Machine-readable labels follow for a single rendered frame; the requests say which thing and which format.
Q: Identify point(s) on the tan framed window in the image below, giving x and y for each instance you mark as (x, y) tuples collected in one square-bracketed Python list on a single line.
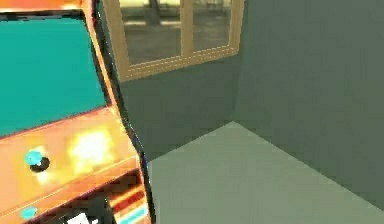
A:
[(186, 36)]

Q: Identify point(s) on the orange arcade cabinet teal screen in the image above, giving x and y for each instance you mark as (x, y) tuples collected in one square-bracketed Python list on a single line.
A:
[(66, 146)]

